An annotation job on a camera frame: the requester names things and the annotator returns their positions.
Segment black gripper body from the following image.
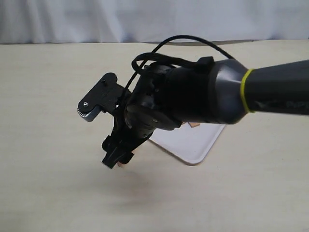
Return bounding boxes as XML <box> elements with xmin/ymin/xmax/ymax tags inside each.
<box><xmin>111</xmin><ymin>63</ymin><xmax>182</xmax><ymax>147</ymax></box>

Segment brown wooden block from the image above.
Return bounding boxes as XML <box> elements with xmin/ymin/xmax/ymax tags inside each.
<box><xmin>182</xmin><ymin>122</ymin><xmax>200</xmax><ymax>128</ymax></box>

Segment wooden lattice puzzle pieces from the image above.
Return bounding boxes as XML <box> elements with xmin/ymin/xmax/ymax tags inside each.
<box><xmin>117</xmin><ymin>151</ymin><xmax>135</xmax><ymax>168</ymax></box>

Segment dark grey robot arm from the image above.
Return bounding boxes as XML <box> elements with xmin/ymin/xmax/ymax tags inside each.
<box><xmin>102</xmin><ymin>53</ymin><xmax>309</xmax><ymax>168</ymax></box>

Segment white rectangular plastic tray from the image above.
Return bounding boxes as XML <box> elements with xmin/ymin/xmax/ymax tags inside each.
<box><xmin>150</xmin><ymin>123</ymin><xmax>225</xmax><ymax>165</ymax></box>

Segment white backdrop curtain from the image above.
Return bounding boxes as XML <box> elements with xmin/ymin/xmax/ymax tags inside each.
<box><xmin>0</xmin><ymin>0</ymin><xmax>309</xmax><ymax>44</ymax></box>

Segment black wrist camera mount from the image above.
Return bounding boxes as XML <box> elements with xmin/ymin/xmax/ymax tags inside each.
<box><xmin>77</xmin><ymin>72</ymin><xmax>131</xmax><ymax>122</ymax></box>

